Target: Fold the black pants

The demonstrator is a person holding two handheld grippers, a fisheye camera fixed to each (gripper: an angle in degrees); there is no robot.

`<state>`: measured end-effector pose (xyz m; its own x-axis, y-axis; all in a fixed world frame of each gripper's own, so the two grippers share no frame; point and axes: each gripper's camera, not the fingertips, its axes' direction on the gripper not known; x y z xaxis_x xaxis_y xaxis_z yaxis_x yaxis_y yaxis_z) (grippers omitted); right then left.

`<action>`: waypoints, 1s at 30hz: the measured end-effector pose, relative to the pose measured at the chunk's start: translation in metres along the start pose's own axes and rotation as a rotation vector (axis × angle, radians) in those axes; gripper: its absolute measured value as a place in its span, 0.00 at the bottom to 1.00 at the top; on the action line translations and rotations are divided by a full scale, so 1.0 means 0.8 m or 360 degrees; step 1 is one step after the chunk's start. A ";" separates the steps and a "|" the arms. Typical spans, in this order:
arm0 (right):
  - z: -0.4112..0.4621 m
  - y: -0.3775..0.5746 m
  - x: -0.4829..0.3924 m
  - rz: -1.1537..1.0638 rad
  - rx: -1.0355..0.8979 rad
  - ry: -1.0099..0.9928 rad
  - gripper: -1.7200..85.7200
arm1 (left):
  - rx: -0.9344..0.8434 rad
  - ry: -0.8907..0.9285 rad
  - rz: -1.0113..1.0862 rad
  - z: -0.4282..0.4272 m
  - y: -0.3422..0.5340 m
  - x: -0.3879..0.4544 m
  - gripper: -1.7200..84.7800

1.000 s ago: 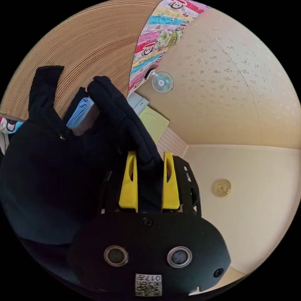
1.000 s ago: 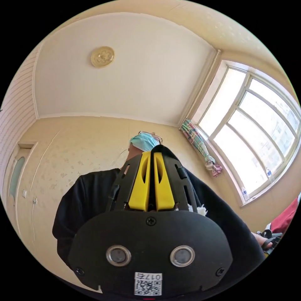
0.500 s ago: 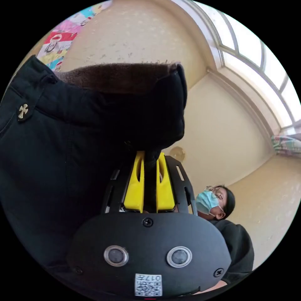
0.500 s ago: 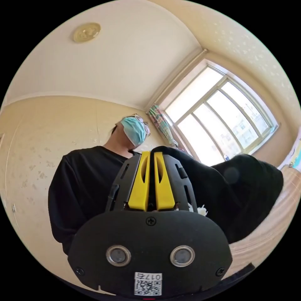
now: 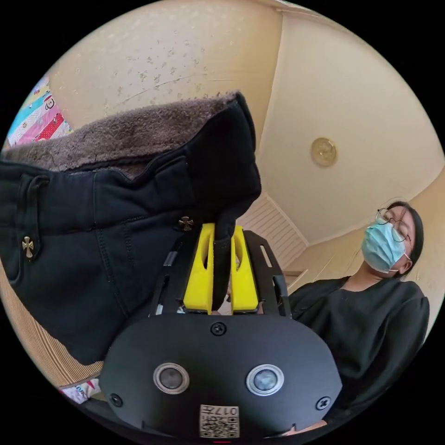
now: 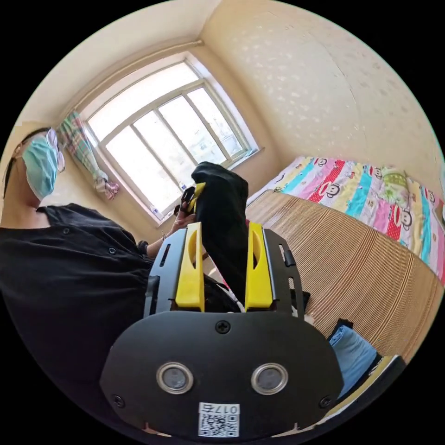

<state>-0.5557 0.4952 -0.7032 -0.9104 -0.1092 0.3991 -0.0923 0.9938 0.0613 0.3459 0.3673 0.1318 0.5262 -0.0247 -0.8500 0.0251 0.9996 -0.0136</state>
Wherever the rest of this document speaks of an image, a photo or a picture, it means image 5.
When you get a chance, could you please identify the black fleece-lined pants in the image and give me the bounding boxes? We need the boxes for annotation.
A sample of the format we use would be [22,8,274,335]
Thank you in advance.
[0,91,262,366]

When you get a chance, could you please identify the colourful patchwork quilt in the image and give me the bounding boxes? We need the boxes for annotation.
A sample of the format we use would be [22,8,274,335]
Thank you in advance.
[6,75,74,147]

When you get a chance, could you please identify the round ceiling lamp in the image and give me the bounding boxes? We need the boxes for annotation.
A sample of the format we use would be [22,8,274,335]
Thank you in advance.
[310,137,338,167]

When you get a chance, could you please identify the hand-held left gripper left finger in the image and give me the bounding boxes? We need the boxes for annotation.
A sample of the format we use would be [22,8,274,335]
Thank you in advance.
[183,223,216,311]

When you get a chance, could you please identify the person's body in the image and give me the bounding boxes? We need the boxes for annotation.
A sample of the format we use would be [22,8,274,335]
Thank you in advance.
[282,201,432,437]

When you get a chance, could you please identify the white louvred cupboard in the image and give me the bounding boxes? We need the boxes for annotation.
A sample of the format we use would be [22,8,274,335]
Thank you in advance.
[239,193,309,270]

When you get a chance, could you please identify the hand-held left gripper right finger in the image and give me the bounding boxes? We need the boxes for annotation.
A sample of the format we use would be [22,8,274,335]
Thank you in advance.
[230,225,259,312]

